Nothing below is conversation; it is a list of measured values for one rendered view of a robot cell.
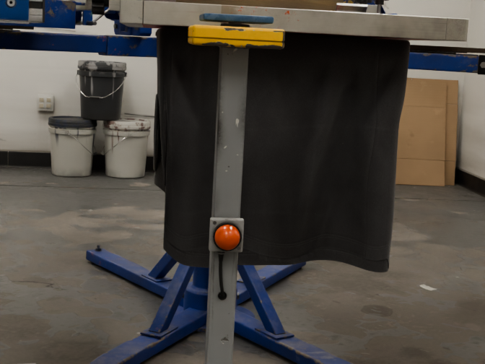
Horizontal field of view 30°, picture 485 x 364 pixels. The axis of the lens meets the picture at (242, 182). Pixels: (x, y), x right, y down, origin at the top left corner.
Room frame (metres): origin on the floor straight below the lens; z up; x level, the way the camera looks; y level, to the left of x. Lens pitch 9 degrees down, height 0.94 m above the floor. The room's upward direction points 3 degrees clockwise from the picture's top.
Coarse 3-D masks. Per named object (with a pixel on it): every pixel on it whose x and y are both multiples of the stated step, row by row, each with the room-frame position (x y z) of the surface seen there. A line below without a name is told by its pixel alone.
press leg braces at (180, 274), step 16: (160, 272) 3.19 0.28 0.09; (176, 272) 2.76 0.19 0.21; (192, 272) 2.78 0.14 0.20; (240, 272) 2.80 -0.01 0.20; (256, 272) 2.79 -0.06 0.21; (176, 288) 2.71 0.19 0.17; (256, 288) 2.74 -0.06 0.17; (176, 304) 2.69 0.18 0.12; (256, 304) 2.72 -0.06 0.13; (272, 304) 2.72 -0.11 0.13; (160, 320) 2.63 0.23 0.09; (272, 320) 2.67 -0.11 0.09; (160, 336) 2.57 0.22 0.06; (272, 336) 2.63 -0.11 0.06; (288, 336) 2.64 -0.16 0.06
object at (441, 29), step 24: (120, 0) 1.49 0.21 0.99; (144, 24) 1.49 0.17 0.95; (168, 24) 1.50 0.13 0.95; (192, 24) 1.50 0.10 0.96; (216, 24) 1.50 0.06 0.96; (288, 24) 1.52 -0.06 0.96; (312, 24) 1.52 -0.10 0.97; (336, 24) 1.53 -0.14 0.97; (360, 24) 1.53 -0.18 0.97; (384, 24) 1.54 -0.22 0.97; (408, 24) 1.54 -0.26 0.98; (432, 24) 1.55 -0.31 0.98; (456, 24) 1.55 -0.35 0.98
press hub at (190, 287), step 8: (200, 272) 2.91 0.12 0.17; (208, 272) 2.90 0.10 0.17; (200, 280) 2.91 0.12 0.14; (208, 280) 2.90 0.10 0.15; (192, 288) 2.92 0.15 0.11; (200, 288) 2.91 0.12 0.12; (184, 296) 2.93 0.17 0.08; (192, 296) 2.89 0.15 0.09; (200, 296) 2.87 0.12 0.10; (184, 304) 2.93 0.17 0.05; (192, 304) 2.89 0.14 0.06; (200, 304) 2.87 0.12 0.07; (176, 312) 2.96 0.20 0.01; (248, 312) 3.01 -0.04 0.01; (200, 328) 2.81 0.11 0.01
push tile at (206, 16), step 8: (200, 16) 1.35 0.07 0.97; (208, 16) 1.28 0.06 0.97; (216, 16) 1.28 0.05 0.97; (224, 16) 1.28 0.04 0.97; (232, 16) 1.29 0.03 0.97; (240, 16) 1.29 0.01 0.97; (248, 16) 1.29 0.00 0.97; (256, 16) 1.29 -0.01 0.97; (264, 16) 1.29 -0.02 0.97; (264, 24) 1.36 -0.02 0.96
